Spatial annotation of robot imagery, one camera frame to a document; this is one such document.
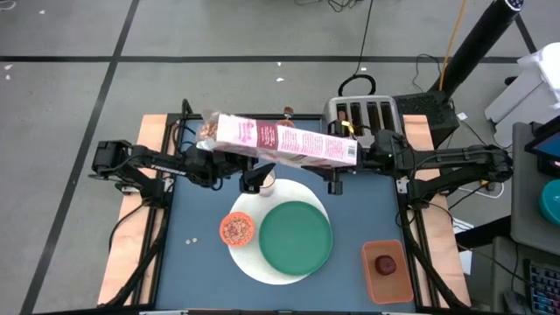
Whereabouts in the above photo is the teal bowl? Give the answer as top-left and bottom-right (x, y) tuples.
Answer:
(537, 178), (560, 228)

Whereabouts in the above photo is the backlit computer keyboard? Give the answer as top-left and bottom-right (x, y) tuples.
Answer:
(527, 258), (560, 315)

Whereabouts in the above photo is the silver four-slot toaster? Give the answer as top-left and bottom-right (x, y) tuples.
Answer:
(322, 94), (406, 148)

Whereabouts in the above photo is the orange plastic container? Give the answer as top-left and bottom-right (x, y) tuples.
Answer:
(360, 239), (415, 305)

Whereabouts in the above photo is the wooden table side board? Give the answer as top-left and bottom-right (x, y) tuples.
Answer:
(402, 114), (473, 307)
(98, 114), (179, 306)

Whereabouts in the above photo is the black perforated base box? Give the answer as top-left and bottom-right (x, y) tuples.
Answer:
(392, 90), (461, 150)

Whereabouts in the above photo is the patterned ceramic bowl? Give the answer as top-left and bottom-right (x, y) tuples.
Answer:
(218, 211), (256, 249)

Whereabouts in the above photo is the pink strawberry yogurt cereal box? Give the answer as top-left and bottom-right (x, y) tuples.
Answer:
(195, 109), (359, 170)

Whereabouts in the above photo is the black computer mouse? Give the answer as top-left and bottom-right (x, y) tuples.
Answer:
(501, 289), (529, 315)

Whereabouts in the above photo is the grey side table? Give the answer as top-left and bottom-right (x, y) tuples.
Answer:
(509, 121), (560, 257)

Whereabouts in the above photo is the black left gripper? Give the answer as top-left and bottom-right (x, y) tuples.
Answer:
(205, 151), (277, 187)

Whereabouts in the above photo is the black round pole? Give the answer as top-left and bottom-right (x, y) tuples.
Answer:
(430, 0), (525, 95)

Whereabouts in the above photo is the grey desk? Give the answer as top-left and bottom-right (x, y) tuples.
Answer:
(489, 235), (560, 315)

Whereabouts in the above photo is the dark red round fruit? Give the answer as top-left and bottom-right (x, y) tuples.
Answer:
(374, 255), (398, 277)

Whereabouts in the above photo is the green round plate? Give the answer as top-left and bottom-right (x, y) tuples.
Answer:
(257, 199), (334, 277)

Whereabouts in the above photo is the black looped power cable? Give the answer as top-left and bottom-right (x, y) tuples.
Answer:
(337, 0), (377, 97)

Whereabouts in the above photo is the black tablet screen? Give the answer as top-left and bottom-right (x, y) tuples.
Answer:
(523, 114), (560, 179)

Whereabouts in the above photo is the white cardboard box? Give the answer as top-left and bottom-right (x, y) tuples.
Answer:
(483, 41), (560, 148)

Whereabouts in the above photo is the white round woven placemat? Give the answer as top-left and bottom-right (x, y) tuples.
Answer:
(227, 178), (332, 286)

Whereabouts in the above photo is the black aluminium table frame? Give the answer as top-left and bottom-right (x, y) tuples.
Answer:
(104, 112), (472, 314)

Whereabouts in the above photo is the orange cable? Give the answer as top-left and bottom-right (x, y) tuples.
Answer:
(438, 0), (469, 92)

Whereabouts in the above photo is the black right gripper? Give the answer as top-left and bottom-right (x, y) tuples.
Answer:
(302, 119), (410, 182)

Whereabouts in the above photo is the clear drinking glass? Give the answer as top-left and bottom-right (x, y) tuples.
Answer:
(260, 172), (277, 198)

